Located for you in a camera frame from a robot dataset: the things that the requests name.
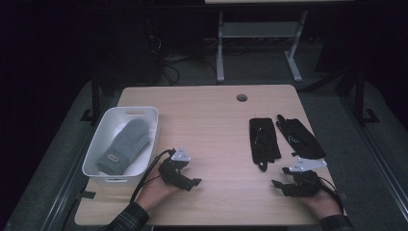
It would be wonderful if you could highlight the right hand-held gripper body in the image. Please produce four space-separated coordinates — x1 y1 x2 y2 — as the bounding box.
281 156 328 198

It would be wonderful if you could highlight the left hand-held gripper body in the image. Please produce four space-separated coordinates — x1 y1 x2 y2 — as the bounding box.
158 145 192 188

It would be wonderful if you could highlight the grey fuzzy mitten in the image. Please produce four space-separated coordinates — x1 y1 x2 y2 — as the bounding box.
96 118 152 176

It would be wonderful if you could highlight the white plastic basket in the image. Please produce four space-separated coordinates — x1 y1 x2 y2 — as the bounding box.
82 106 160 187

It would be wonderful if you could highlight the person's right hand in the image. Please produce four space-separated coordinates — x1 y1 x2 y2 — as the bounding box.
300 188 344 220

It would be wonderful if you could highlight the person's left hand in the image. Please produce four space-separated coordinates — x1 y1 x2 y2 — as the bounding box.
135 163 183 212

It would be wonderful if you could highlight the black glove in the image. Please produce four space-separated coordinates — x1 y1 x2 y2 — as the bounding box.
248 116 283 172
275 114 327 161

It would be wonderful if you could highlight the black metal stand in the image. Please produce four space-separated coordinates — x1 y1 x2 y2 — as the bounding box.
79 61 104 125
351 61 381 127

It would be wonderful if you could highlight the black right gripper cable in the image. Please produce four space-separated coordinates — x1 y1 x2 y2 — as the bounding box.
319 176 344 214

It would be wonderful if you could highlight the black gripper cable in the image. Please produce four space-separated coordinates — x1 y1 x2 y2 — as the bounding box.
129 147 177 204
319 176 344 214

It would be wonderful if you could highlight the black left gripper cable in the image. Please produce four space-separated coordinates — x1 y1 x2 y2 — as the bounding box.
129 147 177 204

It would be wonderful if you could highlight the bundle of floor cables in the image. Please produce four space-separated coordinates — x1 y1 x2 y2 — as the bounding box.
160 55 193 87

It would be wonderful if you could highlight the grey metal desk frame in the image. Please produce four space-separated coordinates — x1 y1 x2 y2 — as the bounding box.
204 0 354 85

